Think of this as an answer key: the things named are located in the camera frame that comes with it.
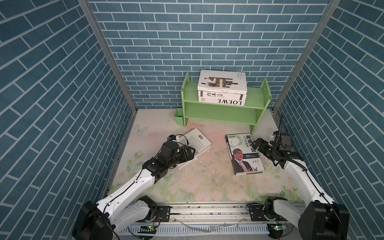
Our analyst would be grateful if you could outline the white magazine with handbag photo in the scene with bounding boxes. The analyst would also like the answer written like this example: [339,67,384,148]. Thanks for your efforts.
[176,128,212,169]

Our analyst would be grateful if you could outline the Chinese book with man portrait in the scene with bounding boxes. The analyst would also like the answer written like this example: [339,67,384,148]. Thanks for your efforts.
[225,133,265,176]

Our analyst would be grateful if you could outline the white-backed heritage culture book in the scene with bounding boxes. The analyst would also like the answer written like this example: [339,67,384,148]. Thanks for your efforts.
[198,91,247,101]

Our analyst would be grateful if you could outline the white Loewe Foundation book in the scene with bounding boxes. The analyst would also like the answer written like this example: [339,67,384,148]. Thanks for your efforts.
[199,97,245,106]

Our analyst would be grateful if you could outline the white booklet with brown bars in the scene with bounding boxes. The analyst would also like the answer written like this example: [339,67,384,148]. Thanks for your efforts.
[198,70,247,95]

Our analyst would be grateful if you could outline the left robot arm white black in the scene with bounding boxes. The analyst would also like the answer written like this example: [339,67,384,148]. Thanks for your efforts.
[72,141,196,240]

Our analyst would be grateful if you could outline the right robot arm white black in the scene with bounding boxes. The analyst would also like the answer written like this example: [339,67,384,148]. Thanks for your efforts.
[252,132,350,240]

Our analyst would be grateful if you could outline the green two-tier shelf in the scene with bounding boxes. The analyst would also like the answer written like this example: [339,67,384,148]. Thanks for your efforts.
[175,72,272,133]

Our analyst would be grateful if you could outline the right circuit board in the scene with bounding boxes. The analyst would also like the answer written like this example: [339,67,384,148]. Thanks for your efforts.
[267,224,284,240]

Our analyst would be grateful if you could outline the circuit board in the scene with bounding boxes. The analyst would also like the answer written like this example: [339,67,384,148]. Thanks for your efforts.
[267,224,284,240]
[138,226,157,236]

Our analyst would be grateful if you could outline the left circuit board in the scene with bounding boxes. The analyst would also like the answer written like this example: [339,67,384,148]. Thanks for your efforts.
[138,226,157,236]

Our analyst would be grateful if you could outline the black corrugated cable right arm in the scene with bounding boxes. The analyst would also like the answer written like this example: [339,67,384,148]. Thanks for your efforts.
[277,113,301,163]

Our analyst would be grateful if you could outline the aluminium front rail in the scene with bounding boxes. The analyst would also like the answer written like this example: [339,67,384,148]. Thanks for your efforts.
[85,202,337,225]

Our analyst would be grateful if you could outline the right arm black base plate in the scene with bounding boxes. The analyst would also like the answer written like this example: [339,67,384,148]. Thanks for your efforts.
[246,203,286,222]

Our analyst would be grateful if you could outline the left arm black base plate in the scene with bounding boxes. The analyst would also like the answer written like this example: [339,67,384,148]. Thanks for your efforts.
[136,205,171,223]

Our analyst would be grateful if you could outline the white slotted cable duct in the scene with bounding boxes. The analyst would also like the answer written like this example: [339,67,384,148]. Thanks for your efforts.
[118,224,269,237]

